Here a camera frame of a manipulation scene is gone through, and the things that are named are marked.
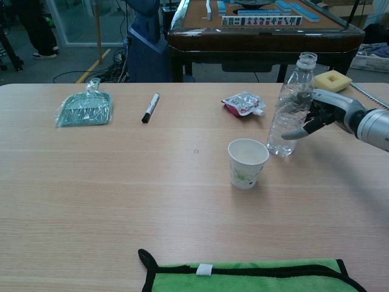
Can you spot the white plastic basket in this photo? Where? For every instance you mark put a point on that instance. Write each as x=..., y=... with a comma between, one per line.
x=367, y=64

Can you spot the silver foil spout pouch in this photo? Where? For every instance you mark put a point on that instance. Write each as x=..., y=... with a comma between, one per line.
x=243, y=103

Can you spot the black white marker pen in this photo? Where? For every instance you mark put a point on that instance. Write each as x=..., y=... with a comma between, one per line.
x=151, y=107

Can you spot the brown mahjong table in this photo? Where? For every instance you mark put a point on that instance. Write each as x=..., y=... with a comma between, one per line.
x=261, y=38

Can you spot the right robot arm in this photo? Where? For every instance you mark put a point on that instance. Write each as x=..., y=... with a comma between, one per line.
x=375, y=127

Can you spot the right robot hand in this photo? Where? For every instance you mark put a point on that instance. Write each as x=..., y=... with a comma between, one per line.
x=337, y=105

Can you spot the clear plastic bottle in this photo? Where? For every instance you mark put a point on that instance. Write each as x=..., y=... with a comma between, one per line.
x=285, y=121

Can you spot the face-up mahjong tile row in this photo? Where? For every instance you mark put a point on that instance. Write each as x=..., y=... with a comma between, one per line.
x=261, y=21

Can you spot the metal tray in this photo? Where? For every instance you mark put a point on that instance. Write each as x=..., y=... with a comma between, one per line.
x=373, y=95

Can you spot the yellow square sponge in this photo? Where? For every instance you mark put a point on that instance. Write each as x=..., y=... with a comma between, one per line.
x=342, y=82

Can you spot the white paper cup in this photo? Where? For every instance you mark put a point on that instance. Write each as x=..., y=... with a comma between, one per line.
x=243, y=173

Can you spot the wooden pole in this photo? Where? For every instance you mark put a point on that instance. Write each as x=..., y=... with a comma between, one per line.
x=98, y=30

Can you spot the green dustpan brush set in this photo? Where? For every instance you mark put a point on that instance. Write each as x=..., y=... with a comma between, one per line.
x=85, y=109

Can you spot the person in dark clothes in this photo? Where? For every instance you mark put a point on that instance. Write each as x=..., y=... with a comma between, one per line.
x=39, y=27

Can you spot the green microfiber cloth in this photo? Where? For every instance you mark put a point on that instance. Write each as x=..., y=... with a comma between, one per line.
x=243, y=281

